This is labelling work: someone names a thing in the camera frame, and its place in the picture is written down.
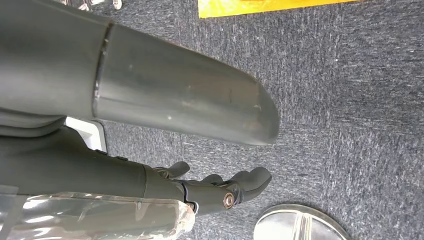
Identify clear plastic wrap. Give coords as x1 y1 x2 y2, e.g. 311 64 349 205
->
0 185 196 240

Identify yellow floor mat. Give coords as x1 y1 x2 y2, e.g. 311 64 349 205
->
197 0 362 19

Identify silver metal feet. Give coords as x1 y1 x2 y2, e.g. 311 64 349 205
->
59 0 123 11

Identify chrome floor disc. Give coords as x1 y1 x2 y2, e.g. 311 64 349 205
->
253 203 352 240

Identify white plastic base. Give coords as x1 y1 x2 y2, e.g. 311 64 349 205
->
64 116 109 154

